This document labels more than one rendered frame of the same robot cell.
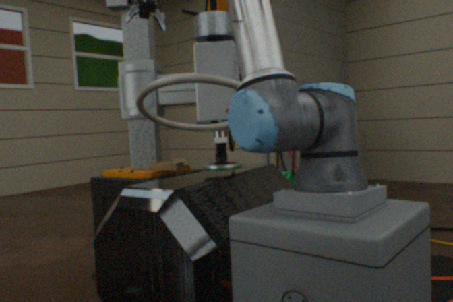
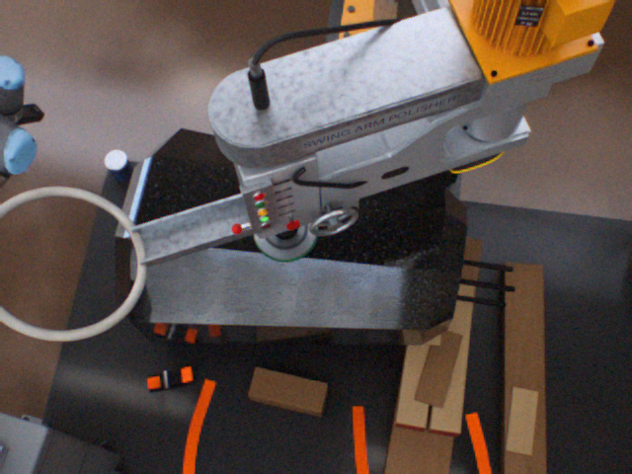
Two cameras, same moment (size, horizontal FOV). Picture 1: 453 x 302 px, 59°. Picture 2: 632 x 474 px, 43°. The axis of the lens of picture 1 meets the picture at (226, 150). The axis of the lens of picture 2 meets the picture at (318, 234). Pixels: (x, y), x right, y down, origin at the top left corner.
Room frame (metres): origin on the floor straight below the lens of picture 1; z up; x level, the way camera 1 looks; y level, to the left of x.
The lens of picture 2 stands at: (2.01, -0.93, 3.35)
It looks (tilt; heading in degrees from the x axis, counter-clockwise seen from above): 69 degrees down; 70
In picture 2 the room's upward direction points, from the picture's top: 5 degrees counter-clockwise
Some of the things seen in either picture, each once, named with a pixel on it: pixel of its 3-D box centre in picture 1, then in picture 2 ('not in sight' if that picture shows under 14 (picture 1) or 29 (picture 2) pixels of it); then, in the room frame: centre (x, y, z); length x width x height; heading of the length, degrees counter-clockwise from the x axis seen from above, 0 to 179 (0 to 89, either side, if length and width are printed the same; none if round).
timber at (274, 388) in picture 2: not in sight; (288, 392); (2.06, -0.32, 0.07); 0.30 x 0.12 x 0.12; 141
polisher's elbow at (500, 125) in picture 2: not in sight; (494, 97); (2.91, -0.04, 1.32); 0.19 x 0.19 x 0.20
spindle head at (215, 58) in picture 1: (219, 86); (301, 162); (2.34, 0.02, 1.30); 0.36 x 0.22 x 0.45; 174
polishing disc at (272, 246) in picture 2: (222, 164); (285, 228); (2.26, 0.03, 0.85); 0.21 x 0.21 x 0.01
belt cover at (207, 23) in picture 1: (222, 43); (398, 77); (2.60, -0.01, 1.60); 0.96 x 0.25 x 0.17; 174
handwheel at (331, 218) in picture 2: not in sight; (330, 211); (2.36, -0.10, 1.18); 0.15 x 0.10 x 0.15; 174
